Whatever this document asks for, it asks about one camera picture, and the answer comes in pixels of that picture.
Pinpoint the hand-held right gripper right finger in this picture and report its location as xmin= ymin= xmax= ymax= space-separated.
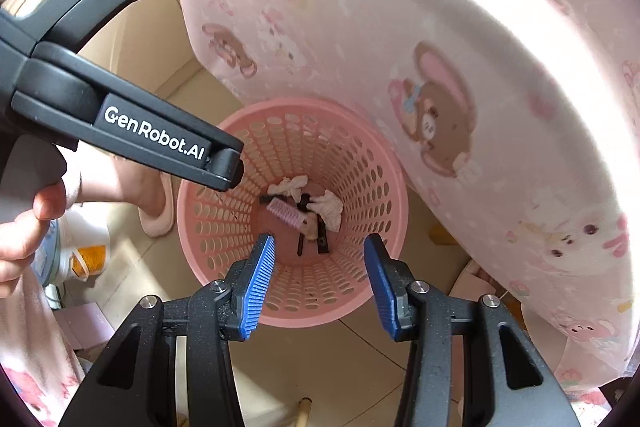
xmin=363 ymin=233 xmax=583 ymax=427

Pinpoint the flat pink box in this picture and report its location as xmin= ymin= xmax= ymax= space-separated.
xmin=54 ymin=301 xmax=117 ymax=351

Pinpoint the person's left hand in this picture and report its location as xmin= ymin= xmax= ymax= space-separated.
xmin=0 ymin=179 xmax=69 ymax=301

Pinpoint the pink printed blanket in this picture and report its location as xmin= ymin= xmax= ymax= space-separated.
xmin=172 ymin=0 xmax=640 ymax=393

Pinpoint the pink plastic basket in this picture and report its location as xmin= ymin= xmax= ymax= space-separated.
xmin=176 ymin=97 xmax=410 ymax=328

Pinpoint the person's bare leg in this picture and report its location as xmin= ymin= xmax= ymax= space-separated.
xmin=80 ymin=147 xmax=169 ymax=219

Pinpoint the white plastic bucket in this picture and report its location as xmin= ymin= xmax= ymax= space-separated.
xmin=42 ymin=207 xmax=114 ymax=291

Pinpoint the pink slipper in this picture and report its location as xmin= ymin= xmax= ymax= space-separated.
xmin=136 ymin=172 xmax=176 ymax=239

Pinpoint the pink printed pajama clothing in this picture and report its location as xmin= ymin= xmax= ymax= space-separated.
xmin=0 ymin=257 xmax=87 ymax=427

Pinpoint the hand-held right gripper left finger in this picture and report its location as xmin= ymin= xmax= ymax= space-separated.
xmin=59 ymin=234 xmax=277 ymax=427

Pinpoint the pink checked tissue pack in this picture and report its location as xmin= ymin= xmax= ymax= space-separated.
xmin=266 ymin=198 xmax=307 ymax=232

